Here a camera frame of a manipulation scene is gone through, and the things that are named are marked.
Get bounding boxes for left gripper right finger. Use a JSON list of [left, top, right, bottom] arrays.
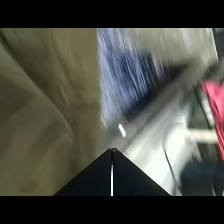
[[112, 148, 172, 197]]

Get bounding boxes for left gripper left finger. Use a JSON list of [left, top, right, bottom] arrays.
[[53, 148, 113, 197]]

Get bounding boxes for olive green pants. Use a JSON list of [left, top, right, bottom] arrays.
[[0, 28, 109, 197]]

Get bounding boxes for red garment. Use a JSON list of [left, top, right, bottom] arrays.
[[200, 79, 224, 161]]

